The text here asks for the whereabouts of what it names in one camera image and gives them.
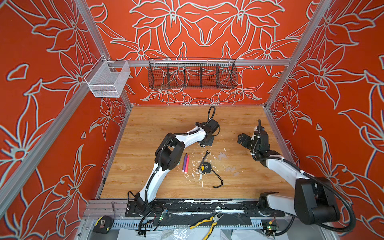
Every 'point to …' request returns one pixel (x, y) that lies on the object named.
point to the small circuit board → (270, 229)
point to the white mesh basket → (108, 78)
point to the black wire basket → (188, 73)
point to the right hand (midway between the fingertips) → (241, 136)
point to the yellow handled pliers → (214, 218)
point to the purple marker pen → (184, 163)
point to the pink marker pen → (186, 166)
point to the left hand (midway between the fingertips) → (207, 140)
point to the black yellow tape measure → (103, 224)
